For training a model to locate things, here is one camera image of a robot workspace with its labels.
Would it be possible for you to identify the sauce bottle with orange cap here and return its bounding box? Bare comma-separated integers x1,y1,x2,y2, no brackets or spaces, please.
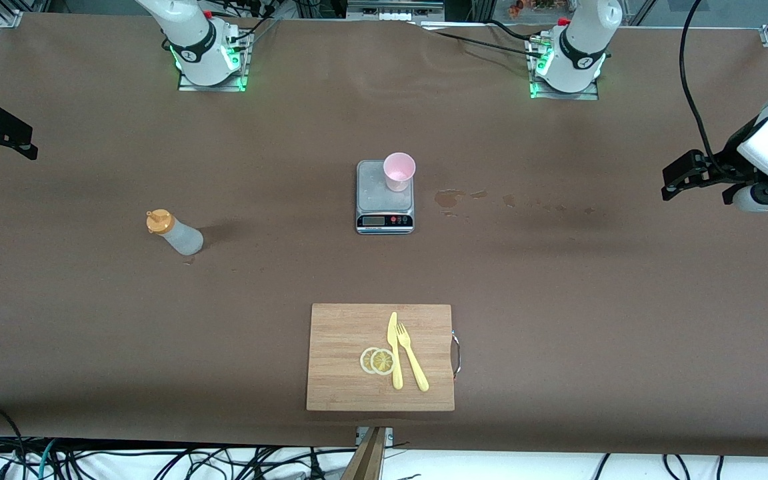
146,209,204,256

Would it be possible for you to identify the wooden cutting board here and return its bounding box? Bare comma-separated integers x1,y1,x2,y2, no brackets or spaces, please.
306,303,456,412

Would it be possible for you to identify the pink plastic cup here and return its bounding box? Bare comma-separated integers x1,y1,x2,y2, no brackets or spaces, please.
383,153,417,193

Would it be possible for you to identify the yellow plastic fork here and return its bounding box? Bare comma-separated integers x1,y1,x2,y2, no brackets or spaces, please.
397,322,430,392

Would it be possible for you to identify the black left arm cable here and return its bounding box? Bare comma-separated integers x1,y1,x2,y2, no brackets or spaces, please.
681,0,718,161

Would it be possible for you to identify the teal floor cable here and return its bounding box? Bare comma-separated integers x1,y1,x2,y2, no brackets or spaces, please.
36,439,59,480

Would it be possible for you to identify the yellow plastic knife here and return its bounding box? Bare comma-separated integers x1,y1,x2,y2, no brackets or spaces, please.
387,311,404,390

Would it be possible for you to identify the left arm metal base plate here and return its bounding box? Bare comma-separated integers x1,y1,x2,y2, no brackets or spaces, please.
528,32,600,101

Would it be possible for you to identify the black cable on table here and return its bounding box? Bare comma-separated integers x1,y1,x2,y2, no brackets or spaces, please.
417,19,551,61

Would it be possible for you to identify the wooden post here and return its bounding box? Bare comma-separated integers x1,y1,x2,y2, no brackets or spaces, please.
341,427,388,480

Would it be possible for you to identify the silver kitchen scale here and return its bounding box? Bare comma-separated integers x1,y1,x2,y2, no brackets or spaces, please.
355,159,415,235

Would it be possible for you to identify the grey power strip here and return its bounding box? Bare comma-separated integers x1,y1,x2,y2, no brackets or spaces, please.
346,0,446,22

